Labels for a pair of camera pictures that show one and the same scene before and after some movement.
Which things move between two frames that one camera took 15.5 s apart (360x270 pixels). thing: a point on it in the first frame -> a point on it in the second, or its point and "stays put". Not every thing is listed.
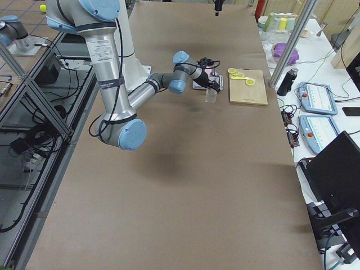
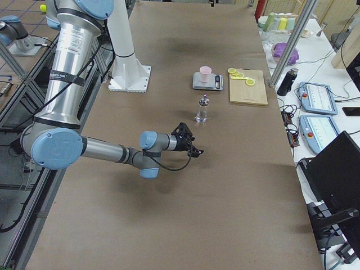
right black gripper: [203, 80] -> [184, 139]
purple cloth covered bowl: [277, 50] stays put
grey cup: [290, 23] stays put
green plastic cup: [269, 22] stays put
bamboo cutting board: [241, 93] stays put
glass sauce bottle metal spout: [211, 93] -> [201, 116]
